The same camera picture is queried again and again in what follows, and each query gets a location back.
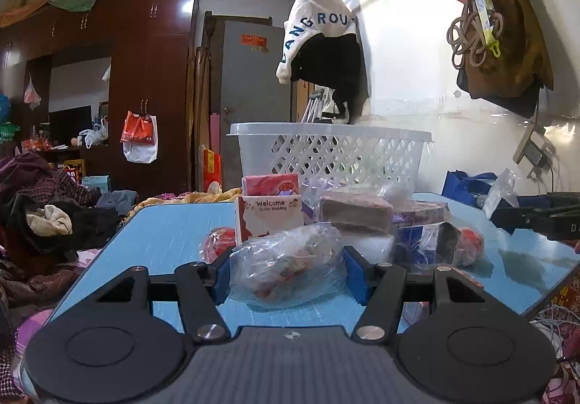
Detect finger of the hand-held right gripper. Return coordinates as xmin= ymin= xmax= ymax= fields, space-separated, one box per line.
xmin=491 ymin=205 xmax=551 ymax=236
xmin=517 ymin=192 xmax=580 ymax=207

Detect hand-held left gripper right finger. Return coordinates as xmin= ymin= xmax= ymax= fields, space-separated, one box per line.
xmin=342 ymin=245 xmax=484 ymax=345

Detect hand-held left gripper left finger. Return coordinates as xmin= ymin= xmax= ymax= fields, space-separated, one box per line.
xmin=96 ymin=245 xmax=235 ymax=344

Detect clear plastic bag of snacks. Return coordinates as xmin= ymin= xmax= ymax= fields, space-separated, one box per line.
xmin=229 ymin=223 xmax=348 ymax=308

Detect white plastic laundry basket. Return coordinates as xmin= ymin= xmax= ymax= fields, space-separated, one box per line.
xmin=227 ymin=122 xmax=434 ymax=202

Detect clear crumpled plastic bag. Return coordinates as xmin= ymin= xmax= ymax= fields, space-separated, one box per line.
xmin=482 ymin=168 xmax=520 ymax=220

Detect white foam pack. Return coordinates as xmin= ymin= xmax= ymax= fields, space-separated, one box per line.
xmin=347 ymin=233 xmax=396 ymax=259

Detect red round packet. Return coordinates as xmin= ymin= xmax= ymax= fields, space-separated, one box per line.
xmin=457 ymin=227 xmax=485 ymax=267
xmin=199 ymin=227 xmax=237 ymax=263

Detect power strip with charger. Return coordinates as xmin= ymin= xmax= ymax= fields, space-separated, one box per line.
xmin=513 ymin=122 xmax=557 ymax=170

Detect blue fabric bag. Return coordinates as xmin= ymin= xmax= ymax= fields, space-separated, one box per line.
xmin=441 ymin=170 xmax=518 ymax=211

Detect brown wrapped block packet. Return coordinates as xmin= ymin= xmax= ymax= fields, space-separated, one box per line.
xmin=319 ymin=191 xmax=394 ymax=235

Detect blue wrapped packet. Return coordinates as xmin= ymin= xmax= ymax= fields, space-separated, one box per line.
xmin=393 ymin=222 xmax=462 ymax=270

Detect white card box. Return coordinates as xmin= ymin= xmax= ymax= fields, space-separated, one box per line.
xmin=234 ymin=194 xmax=305 ymax=244

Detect yellow blanket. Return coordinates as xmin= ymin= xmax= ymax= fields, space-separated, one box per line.
xmin=135 ymin=187 xmax=244 ymax=211

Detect clear bag with purple ribbon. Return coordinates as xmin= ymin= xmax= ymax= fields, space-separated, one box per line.
xmin=300 ymin=179 xmax=328 ymax=224

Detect purple tissue pack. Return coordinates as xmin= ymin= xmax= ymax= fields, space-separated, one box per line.
xmin=391 ymin=200 xmax=450 ymax=228

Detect red tissue pack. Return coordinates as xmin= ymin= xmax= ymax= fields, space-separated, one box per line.
xmin=242 ymin=173 xmax=300 ymax=197

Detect red packaging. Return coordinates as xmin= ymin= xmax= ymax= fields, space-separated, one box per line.
xmin=202 ymin=149 xmax=224 ymax=193

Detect brown hanging bag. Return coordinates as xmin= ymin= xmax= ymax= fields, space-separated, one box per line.
xmin=457 ymin=0 xmax=555 ymax=119

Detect light blue box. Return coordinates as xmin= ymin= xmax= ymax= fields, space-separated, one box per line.
xmin=81 ymin=175 xmax=112 ymax=195

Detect red and white plastic bag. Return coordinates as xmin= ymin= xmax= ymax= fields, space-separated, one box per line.
xmin=120 ymin=110 xmax=159 ymax=164

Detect metal crutches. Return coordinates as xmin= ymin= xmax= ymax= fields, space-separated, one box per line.
xmin=296 ymin=86 xmax=328 ymax=124

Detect pile of clothes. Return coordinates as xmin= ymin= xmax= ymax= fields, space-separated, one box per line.
xmin=0 ymin=152 xmax=137 ymax=312

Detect grey metal door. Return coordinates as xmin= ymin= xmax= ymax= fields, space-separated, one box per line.
xmin=210 ymin=19 xmax=296 ymax=151

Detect black hanging garment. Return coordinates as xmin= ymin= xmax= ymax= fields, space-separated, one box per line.
xmin=290 ymin=32 xmax=373 ymax=125

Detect black television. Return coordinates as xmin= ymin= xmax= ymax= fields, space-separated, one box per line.
xmin=48 ymin=104 xmax=94 ymax=147

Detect brown wooden wardrobe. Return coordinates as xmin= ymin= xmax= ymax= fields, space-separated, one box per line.
xmin=0 ymin=0 xmax=200 ymax=202

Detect white hooded sweatshirt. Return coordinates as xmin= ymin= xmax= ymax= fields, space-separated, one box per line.
xmin=276 ymin=0 xmax=364 ymax=86

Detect pink plastic bag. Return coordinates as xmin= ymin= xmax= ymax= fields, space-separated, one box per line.
xmin=23 ymin=75 xmax=43 ymax=111

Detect tangle of white cables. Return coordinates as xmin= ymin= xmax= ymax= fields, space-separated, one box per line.
xmin=529 ymin=299 xmax=580 ymax=360

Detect coiled brown rope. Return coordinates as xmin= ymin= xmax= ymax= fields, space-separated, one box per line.
xmin=446 ymin=0 xmax=505 ymax=70

